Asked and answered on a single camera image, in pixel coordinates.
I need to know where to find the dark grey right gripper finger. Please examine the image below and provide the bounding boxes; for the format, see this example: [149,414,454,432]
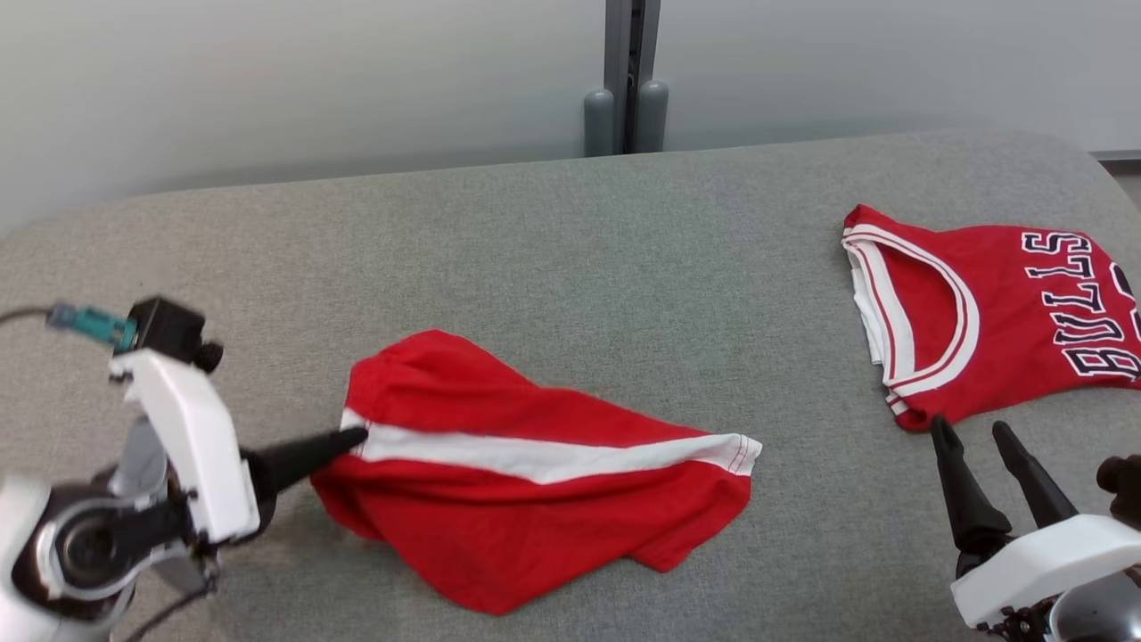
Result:
[930,415,1013,554]
[991,421,1079,529]

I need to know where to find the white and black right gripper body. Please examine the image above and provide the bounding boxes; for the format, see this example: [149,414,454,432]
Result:
[949,514,1141,630]

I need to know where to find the left camera cable with teal plug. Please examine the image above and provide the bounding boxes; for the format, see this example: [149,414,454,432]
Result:
[0,301,140,349]

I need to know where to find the grey metal partition post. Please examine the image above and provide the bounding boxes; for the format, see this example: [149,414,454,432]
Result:
[584,0,670,158]

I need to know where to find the red shorts with white stripe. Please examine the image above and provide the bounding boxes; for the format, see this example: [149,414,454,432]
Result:
[310,330,764,616]

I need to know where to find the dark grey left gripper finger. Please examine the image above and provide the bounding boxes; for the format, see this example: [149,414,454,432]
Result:
[245,426,369,518]

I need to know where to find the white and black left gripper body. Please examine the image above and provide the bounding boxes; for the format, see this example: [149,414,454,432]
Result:
[107,348,279,547]

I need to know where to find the red and white basketball jersey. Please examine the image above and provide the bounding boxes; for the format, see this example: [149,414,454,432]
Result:
[841,204,1141,433]

